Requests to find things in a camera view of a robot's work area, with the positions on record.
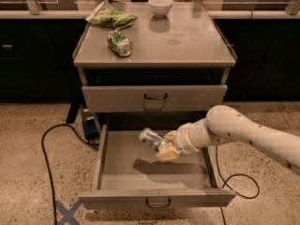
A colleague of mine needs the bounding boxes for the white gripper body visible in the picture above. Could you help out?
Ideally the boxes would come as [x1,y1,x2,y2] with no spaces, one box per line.
[172,123,200,155]

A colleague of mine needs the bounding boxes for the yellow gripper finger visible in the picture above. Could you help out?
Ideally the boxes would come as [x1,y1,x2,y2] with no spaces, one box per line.
[164,130,176,141]
[156,142,180,161]

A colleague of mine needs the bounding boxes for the silver blue redbull can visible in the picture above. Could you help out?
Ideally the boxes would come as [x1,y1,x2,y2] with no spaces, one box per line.
[139,127,167,152]

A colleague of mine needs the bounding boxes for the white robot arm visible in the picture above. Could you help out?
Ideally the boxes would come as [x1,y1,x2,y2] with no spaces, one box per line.
[157,105,300,174]

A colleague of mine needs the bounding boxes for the closed grey upper drawer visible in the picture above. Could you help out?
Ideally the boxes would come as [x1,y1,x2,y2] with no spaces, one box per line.
[82,85,227,113]

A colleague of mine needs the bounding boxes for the open grey lower drawer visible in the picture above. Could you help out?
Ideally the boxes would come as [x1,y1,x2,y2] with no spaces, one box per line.
[79,127,235,209]

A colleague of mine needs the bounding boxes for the grey drawer cabinet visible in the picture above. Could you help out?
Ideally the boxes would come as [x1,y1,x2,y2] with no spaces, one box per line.
[74,4,235,130]

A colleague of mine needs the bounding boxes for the green soda can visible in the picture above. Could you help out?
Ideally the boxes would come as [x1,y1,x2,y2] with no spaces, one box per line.
[107,31,133,57]

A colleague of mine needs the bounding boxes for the blue power box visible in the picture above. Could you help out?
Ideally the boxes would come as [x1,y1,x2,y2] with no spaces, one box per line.
[81,106,98,140]

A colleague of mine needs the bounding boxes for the blue tape cross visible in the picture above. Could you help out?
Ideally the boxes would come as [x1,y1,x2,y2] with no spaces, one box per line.
[55,201,82,225]

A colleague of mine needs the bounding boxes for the white ceramic bowl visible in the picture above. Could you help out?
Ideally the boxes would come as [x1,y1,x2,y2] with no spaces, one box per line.
[148,0,173,17]

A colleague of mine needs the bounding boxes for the green chip bag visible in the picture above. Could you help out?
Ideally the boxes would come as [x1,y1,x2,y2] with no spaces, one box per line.
[86,2,138,30]

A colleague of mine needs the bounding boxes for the dark counter cabinets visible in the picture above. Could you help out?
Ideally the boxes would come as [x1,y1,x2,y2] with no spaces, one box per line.
[0,17,300,103]

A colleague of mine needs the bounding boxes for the black cable right floor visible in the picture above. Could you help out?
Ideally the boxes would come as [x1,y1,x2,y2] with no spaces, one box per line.
[215,145,261,225]

